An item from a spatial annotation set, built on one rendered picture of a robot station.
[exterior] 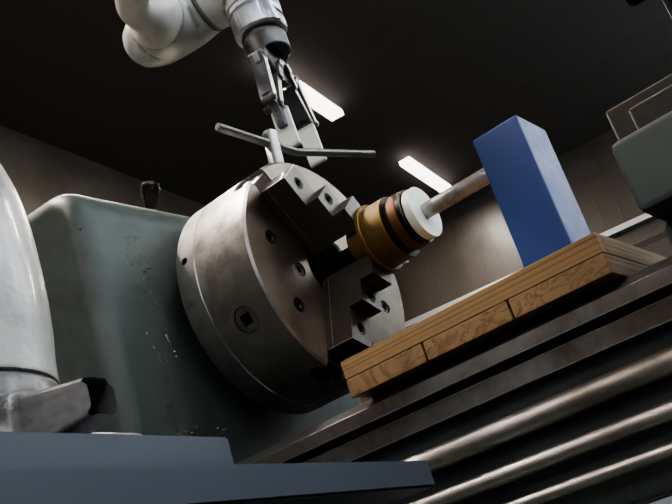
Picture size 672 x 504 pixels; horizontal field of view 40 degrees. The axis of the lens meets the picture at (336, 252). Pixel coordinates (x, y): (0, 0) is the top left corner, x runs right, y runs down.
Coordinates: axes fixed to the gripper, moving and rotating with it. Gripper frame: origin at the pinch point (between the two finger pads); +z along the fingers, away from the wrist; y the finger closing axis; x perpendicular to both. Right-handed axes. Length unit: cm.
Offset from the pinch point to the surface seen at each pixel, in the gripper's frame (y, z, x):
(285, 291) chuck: -29.4, 31.1, -1.7
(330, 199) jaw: -23.5, 20.6, -9.0
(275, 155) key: -15.4, 7.5, -0.9
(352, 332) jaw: -25.6, 38.1, -6.6
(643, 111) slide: -52, 38, -46
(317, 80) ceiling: 506, -294, 142
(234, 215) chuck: -31.8, 20.2, 0.5
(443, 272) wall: 889, -213, 193
